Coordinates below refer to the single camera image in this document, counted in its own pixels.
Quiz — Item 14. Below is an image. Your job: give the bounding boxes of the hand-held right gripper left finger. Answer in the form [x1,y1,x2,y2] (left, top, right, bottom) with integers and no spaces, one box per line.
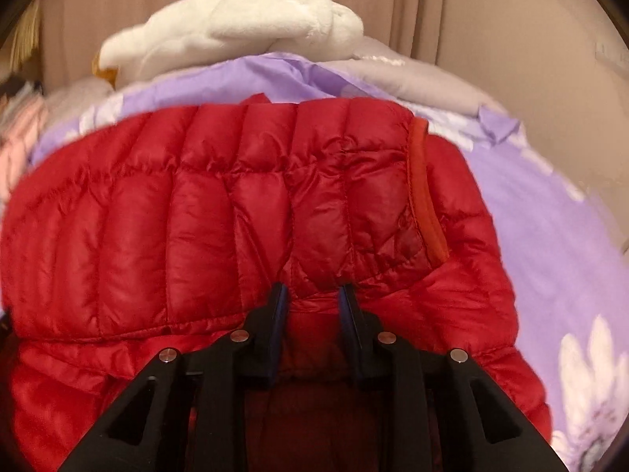
[58,282,296,472]

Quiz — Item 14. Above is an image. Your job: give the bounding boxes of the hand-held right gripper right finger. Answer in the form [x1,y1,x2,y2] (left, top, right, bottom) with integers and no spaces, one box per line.
[338,282,567,472]

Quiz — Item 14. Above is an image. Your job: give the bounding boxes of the red down jacket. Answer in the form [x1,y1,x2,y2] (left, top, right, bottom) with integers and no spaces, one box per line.
[0,97,555,472]

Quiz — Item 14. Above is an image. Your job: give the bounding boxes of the white plush toy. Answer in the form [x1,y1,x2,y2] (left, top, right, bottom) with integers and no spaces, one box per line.
[93,0,365,90]

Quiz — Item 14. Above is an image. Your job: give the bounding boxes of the purple floral bed sheet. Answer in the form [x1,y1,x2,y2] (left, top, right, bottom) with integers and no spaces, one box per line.
[29,54,629,472]

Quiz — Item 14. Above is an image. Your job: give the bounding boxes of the pink garment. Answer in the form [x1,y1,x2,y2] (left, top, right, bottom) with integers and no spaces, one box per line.
[0,101,48,200]

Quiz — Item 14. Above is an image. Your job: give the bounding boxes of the straw-coloured bundle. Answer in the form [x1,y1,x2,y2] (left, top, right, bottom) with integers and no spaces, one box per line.
[9,0,44,72]

